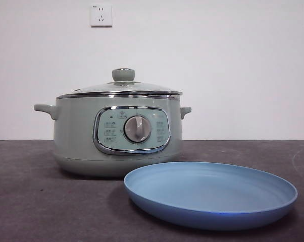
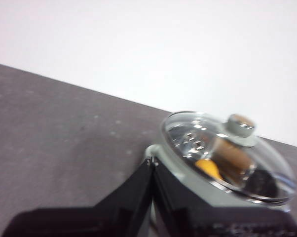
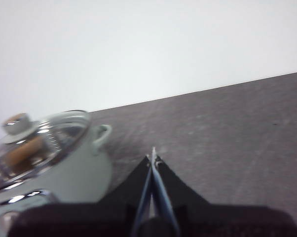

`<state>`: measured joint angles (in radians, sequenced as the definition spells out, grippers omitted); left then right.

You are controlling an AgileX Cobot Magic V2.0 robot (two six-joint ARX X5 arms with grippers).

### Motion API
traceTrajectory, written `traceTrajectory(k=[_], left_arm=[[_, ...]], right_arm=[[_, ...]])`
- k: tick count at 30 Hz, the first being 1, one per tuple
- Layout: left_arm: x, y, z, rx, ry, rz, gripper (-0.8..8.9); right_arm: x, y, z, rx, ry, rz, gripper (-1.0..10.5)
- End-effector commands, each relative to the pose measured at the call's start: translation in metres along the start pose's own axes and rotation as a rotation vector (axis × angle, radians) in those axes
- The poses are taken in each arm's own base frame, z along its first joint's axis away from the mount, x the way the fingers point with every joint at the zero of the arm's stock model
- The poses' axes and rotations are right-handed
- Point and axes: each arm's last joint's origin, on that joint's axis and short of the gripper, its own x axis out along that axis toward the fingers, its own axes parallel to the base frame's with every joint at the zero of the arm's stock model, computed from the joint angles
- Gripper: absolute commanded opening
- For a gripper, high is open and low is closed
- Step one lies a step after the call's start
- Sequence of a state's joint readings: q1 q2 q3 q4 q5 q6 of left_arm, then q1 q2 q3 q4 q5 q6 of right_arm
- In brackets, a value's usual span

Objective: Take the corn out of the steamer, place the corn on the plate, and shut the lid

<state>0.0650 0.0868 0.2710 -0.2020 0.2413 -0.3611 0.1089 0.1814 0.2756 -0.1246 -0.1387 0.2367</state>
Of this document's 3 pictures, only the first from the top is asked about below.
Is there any pale green electric steamer pot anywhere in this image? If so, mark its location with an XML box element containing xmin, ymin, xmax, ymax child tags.
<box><xmin>33</xmin><ymin>94</ymin><xmax>192</xmax><ymax>178</ymax></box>

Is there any white wall power socket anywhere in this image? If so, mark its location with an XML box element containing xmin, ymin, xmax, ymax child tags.
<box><xmin>90</xmin><ymin>4</ymin><xmax>113</xmax><ymax>28</ymax></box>

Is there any blue round plate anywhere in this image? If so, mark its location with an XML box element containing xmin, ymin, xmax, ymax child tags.
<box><xmin>123</xmin><ymin>161</ymin><xmax>298</xmax><ymax>231</ymax></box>

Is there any glass lid with green knob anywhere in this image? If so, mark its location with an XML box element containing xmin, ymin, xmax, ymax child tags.
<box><xmin>56</xmin><ymin>68</ymin><xmax>183</xmax><ymax>99</ymax></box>

